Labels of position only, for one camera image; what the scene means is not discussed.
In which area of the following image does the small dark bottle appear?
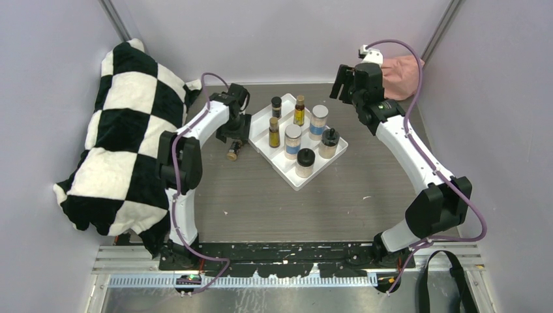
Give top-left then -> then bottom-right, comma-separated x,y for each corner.
226,140 -> 243,162
271,97 -> 282,119

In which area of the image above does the yellow oil bottle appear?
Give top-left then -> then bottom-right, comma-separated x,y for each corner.
293,95 -> 305,127
269,117 -> 280,148

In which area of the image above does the silver lid jar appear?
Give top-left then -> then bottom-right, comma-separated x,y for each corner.
309,104 -> 329,141
284,124 -> 303,160

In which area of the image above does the black cap jar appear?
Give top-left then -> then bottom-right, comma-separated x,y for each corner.
318,128 -> 340,159
295,148 -> 316,178

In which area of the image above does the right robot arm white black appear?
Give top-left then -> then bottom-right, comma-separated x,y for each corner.
329,63 -> 472,268

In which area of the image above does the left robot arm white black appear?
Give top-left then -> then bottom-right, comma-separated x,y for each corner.
157,83 -> 251,270

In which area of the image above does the pink cloth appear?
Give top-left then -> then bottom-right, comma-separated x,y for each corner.
381,55 -> 419,101

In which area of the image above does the white divided plastic tray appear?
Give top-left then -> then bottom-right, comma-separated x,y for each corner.
249,93 -> 348,191

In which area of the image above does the black white checkered blanket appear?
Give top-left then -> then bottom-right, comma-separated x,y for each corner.
53,38 -> 202,257

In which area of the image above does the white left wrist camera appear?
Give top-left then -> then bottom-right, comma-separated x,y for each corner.
226,83 -> 250,112

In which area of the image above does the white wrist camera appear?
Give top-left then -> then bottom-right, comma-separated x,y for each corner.
226,83 -> 250,112
358,45 -> 384,67

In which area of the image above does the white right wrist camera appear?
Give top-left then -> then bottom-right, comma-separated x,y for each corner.
358,45 -> 384,67

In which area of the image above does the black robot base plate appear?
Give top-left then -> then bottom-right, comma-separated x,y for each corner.
153,242 -> 414,278

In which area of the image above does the black strap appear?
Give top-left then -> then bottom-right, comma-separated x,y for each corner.
417,250 -> 479,313

